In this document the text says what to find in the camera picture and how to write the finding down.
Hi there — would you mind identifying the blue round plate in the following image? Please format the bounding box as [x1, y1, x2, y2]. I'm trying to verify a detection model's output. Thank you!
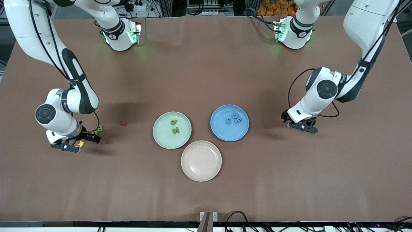
[210, 104, 250, 142]

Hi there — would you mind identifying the pale green round plate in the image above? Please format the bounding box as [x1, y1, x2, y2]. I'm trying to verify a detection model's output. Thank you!
[153, 111, 192, 150]

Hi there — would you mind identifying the brown table cover sheet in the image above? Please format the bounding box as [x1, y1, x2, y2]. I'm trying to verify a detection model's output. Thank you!
[0, 14, 412, 223]

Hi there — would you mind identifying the pale pink round plate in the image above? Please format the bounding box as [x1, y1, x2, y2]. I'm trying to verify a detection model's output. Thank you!
[181, 140, 222, 182]

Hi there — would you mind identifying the bag of orange fruit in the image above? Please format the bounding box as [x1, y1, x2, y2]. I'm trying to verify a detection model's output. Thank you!
[257, 0, 298, 16]

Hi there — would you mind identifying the white power strip with plugs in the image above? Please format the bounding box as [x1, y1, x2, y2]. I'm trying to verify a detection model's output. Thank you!
[124, 0, 147, 12]

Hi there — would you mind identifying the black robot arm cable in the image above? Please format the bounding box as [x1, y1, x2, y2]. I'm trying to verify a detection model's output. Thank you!
[29, 0, 100, 133]
[288, 0, 412, 118]

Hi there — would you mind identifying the black looped cable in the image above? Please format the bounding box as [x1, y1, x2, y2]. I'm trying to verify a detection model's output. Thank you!
[225, 211, 250, 232]

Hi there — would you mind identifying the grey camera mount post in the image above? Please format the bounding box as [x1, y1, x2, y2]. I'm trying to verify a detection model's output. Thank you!
[197, 212, 211, 232]

